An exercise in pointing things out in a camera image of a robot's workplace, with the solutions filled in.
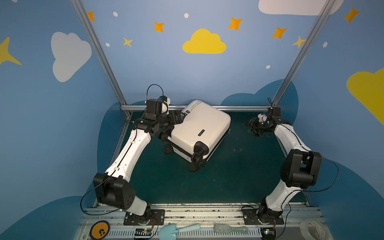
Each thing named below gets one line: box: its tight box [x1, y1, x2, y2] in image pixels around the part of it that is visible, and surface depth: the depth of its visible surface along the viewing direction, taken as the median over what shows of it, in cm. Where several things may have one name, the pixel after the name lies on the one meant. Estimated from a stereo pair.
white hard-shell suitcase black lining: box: [163, 100, 232, 172], surface depth 88 cm
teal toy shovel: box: [159, 223, 201, 240], surface depth 72 cm
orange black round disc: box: [89, 220, 111, 240], surface depth 72 cm
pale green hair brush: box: [213, 223, 249, 234], surface depth 73 cm
